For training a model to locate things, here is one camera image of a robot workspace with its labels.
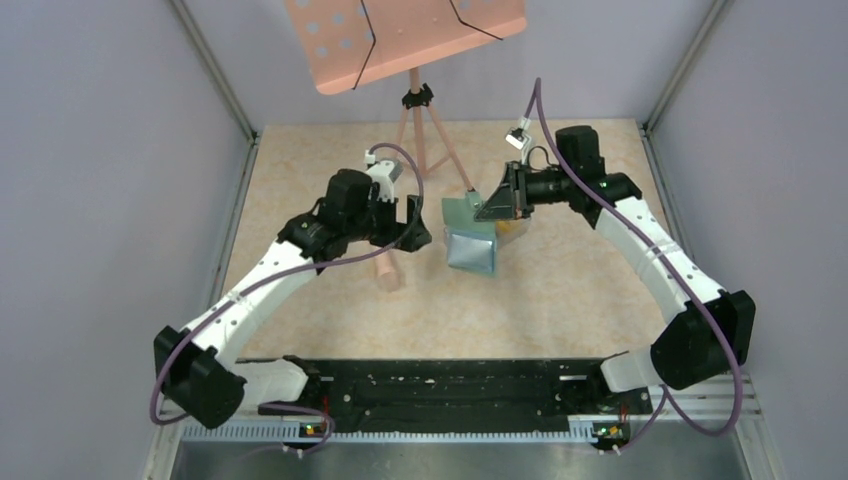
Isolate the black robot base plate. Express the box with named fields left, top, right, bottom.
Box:
left=254, top=357, right=654, bottom=435

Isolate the aluminium front rail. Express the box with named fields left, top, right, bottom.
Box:
left=180, top=375, right=734, bottom=450

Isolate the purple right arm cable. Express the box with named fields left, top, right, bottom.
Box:
left=525, top=78, right=747, bottom=455

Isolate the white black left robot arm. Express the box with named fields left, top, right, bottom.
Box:
left=148, top=167, right=432, bottom=428

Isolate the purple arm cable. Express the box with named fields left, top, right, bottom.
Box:
left=148, top=142, right=427, bottom=458
left=525, top=78, right=747, bottom=455

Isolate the pink music stand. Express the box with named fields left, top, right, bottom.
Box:
left=283, top=0, right=527, bottom=190

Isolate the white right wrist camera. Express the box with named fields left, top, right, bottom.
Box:
left=505, top=116, right=534, bottom=150

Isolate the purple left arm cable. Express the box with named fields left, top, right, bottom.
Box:
left=148, top=142, right=427, bottom=458

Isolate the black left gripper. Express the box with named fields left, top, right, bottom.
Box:
left=346, top=189, right=431, bottom=252

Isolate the clear plastic card box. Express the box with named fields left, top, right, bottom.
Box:
left=494, top=218, right=532, bottom=249

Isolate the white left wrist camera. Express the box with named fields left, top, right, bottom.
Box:
left=364, top=151, right=404, bottom=203

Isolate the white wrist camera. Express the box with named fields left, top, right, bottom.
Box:
left=505, top=116, right=534, bottom=150
left=364, top=151, right=404, bottom=203

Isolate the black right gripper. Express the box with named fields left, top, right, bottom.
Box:
left=476, top=160, right=575, bottom=221

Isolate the green leather card holder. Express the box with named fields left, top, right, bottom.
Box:
left=441, top=190, right=498, bottom=276

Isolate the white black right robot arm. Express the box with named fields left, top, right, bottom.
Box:
left=475, top=125, right=756, bottom=412

